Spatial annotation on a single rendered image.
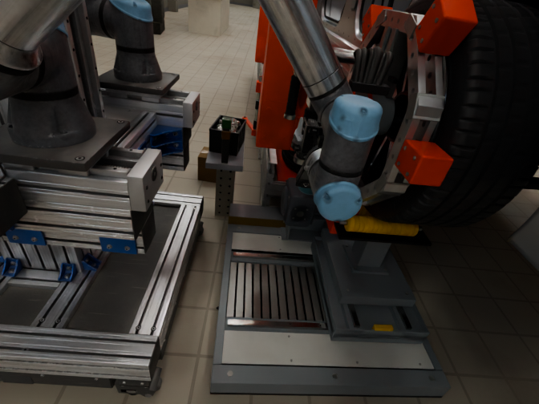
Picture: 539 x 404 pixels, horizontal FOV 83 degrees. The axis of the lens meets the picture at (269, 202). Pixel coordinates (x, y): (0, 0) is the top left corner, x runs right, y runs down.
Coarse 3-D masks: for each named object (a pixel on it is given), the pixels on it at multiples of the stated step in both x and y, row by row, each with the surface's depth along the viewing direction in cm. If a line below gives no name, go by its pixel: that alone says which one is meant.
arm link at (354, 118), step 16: (352, 96) 47; (336, 112) 45; (352, 112) 43; (368, 112) 43; (336, 128) 45; (352, 128) 44; (368, 128) 44; (336, 144) 46; (352, 144) 45; (368, 144) 46; (320, 160) 50; (336, 160) 47; (352, 160) 47; (352, 176) 49
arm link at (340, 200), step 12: (312, 168) 56; (312, 180) 55; (324, 180) 50; (336, 180) 49; (348, 180) 49; (324, 192) 49; (336, 192) 48; (348, 192) 48; (360, 192) 50; (324, 204) 49; (336, 204) 49; (348, 204) 49; (360, 204) 49; (324, 216) 51; (336, 216) 50; (348, 216) 51
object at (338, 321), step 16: (320, 240) 151; (320, 256) 142; (320, 272) 134; (320, 288) 132; (336, 304) 121; (352, 304) 118; (336, 320) 115; (352, 320) 113; (368, 320) 117; (384, 320) 118; (400, 320) 116; (416, 320) 120; (336, 336) 112; (352, 336) 112; (368, 336) 113; (384, 336) 113; (400, 336) 113; (416, 336) 114
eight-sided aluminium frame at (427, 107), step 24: (384, 24) 86; (408, 24) 73; (360, 48) 103; (408, 48) 72; (408, 72) 71; (432, 72) 69; (408, 96) 70; (432, 96) 67; (408, 120) 70; (432, 120) 68; (384, 168) 79; (384, 192) 80
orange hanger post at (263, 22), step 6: (264, 18) 278; (258, 24) 280; (264, 24) 280; (258, 30) 283; (264, 30) 283; (258, 36) 286; (264, 36) 286; (258, 42) 288; (264, 42) 288; (258, 48) 291; (264, 48) 291; (258, 54) 294; (264, 54) 294; (258, 60) 298
